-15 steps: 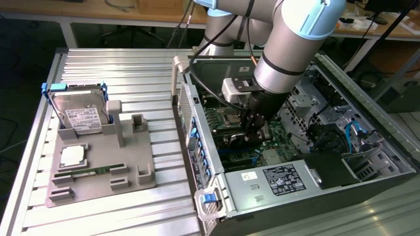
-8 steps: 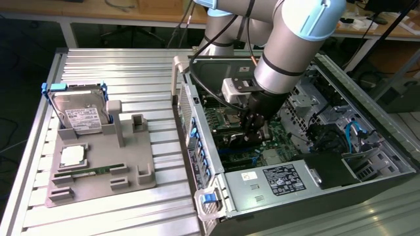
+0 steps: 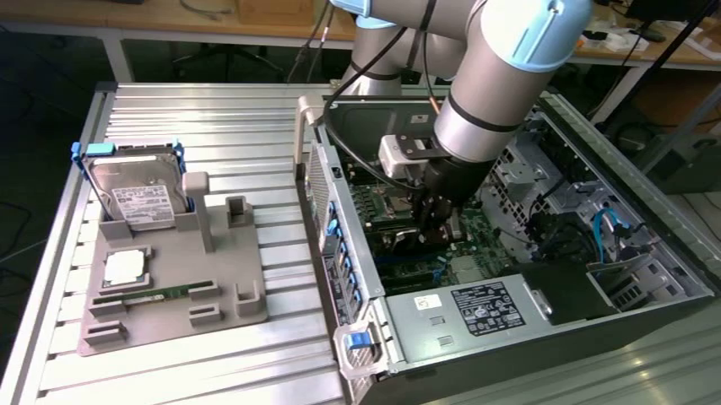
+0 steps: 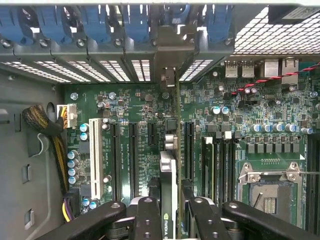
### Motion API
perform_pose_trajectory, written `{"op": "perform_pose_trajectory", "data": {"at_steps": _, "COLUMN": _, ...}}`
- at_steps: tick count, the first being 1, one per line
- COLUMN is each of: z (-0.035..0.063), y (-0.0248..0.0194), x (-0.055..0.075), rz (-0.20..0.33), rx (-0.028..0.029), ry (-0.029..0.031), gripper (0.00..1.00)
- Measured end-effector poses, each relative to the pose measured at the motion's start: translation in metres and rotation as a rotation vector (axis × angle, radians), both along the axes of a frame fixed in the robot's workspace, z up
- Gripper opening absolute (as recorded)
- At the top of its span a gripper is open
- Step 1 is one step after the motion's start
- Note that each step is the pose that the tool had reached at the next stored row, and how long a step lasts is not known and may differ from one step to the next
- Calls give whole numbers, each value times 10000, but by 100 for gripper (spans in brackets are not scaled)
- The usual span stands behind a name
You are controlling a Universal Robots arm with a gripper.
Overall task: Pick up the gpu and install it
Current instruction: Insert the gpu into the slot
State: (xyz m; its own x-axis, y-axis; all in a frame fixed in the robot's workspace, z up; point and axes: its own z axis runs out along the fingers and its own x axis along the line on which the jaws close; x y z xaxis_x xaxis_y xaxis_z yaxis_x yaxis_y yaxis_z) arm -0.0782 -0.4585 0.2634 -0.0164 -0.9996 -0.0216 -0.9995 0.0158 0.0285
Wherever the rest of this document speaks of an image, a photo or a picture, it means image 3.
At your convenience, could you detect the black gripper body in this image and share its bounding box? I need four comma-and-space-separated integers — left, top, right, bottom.
413, 156, 498, 254

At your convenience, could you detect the Nvidia graphics card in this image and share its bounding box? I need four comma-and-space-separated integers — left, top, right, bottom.
369, 217, 465, 259

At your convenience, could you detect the perforated metal disk bay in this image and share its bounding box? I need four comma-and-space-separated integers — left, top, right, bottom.
483, 134, 565, 254

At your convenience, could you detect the green motherboard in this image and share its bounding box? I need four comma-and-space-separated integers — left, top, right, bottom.
349, 168, 534, 296

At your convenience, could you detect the silver chipset heatsink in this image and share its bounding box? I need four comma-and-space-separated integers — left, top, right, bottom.
447, 256, 491, 284

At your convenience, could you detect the grey power supply unit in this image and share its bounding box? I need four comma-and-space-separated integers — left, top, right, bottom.
382, 276, 557, 364

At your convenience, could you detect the black computer tower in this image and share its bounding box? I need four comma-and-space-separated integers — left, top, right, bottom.
646, 134, 721, 195

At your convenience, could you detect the white plastic part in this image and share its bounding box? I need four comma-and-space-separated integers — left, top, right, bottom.
579, 29, 644, 54

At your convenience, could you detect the cluttered wooden desk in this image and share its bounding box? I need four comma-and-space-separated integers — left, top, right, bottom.
566, 0, 721, 123

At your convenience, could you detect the open black PC case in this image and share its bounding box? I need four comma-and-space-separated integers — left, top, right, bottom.
292, 94, 721, 405

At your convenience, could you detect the black office chair base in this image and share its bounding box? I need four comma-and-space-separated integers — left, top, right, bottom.
171, 41, 286, 81

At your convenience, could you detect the cardboard box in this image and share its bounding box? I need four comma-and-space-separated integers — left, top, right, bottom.
235, 0, 318, 27

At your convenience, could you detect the grey parts rack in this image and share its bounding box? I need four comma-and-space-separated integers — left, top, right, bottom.
76, 170, 270, 358

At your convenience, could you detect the hard disk with blue caddy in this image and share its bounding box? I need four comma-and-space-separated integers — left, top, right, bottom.
71, 137, 196, 233

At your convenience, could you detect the green RAM stick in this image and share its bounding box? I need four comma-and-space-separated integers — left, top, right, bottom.
92, 284, 212, 303

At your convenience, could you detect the silver CPU chip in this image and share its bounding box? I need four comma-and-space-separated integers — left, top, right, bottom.
104, 251, 151, 286

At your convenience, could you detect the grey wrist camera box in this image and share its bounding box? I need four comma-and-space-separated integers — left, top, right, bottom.
377, 133, 451, 181

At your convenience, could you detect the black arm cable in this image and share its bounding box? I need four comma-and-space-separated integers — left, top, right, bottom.
300, 0, 446, 191

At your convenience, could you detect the light blue wire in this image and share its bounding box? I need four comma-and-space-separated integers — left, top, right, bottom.
590, 202, 621, 265

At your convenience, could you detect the grey case handle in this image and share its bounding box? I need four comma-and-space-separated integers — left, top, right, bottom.
331, 322, 390, 379
292, 94, 328, 165

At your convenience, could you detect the wooden desk with white frame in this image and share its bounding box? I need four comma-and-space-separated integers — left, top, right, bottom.
0, 0, 362, 84

